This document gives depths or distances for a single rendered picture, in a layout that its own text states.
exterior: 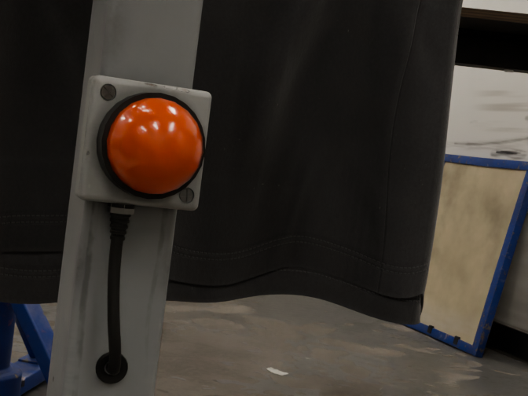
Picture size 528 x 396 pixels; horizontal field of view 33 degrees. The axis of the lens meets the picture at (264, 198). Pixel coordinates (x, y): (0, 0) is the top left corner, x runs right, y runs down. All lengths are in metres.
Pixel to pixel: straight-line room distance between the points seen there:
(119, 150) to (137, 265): 0.06
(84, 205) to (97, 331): 0.05
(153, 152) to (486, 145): 3.50
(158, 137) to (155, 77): 0.05
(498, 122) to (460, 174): 0.27
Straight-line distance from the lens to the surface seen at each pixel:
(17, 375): 2.05
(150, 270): 0.39
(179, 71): 0.38
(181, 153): 0.34
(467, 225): 3.71
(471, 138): 3.91
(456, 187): 3.84
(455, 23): 0.79
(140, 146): 0.34
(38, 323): 1.91
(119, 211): 0.37
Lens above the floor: 0.65
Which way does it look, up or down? 3 degrees down
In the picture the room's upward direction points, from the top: 7 degrees clockwise
